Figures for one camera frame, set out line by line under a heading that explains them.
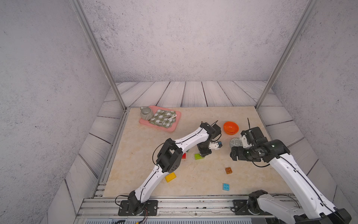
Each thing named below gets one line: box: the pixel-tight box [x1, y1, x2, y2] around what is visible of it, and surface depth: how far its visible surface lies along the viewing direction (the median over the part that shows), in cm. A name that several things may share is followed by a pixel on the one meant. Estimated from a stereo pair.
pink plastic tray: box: [139, 105, 182, 132], surface depth 113 cm
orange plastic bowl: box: [223, 121, 240, 136], surface depth 106 cm
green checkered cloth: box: [149, 109, 176, 129], surface depth 114 cm
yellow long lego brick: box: [165, 172, 177, 183], surface depth 84 cm
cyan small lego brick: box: [222, 182, 230, 191], surface depth 81 cm
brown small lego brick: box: [225, 167, 233, 175], surface depth 86 cm
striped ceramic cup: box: [140, 106, 155, 121], surface depth 110 cm
